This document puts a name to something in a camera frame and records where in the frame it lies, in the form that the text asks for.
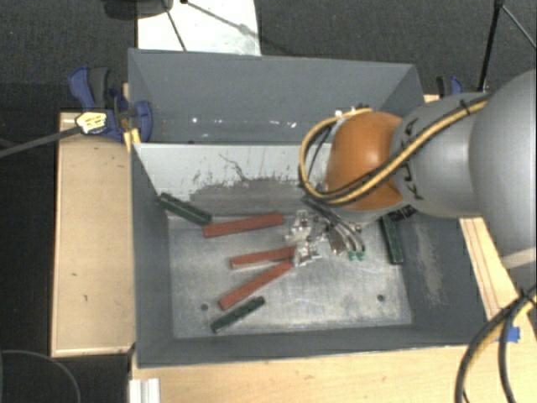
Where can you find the red-brown flat block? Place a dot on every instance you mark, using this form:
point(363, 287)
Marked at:
point(243, 225)
point(253, 286)
point(262, 257)

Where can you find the pale wood board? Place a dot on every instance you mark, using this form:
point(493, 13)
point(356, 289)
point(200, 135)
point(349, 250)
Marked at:
point(94, 242)

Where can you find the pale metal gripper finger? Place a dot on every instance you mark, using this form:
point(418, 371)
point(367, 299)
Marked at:
point(303, 224)
point(307, 255)

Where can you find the dark green flat block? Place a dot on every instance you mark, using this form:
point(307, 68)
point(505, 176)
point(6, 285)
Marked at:
point(393, 242)
point(237, 314)
point(184, 209)

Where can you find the grey metal bin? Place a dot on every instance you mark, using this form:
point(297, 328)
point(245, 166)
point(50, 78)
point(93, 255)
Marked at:
point(293, 300)

